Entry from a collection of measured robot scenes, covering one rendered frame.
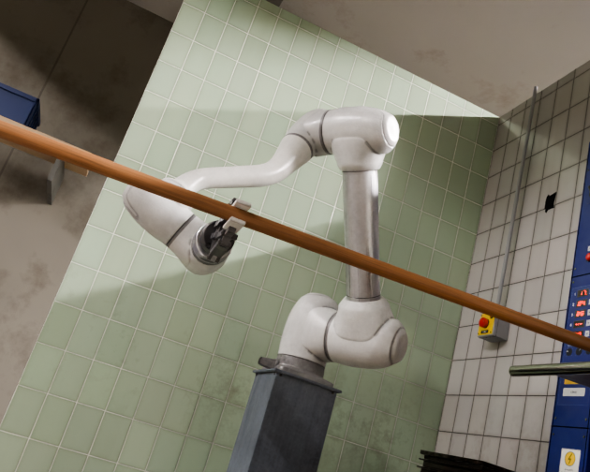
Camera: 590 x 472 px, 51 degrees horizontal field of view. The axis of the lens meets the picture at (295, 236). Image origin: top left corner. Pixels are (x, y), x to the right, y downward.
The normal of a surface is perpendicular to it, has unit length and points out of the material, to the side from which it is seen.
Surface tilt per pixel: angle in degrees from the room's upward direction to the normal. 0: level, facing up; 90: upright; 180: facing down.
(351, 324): 121
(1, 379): 90
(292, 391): 90
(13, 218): 90
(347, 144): 129
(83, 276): 90
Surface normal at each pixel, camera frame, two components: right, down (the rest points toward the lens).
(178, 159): 0.34, -0.23
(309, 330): -0.44, -0.41
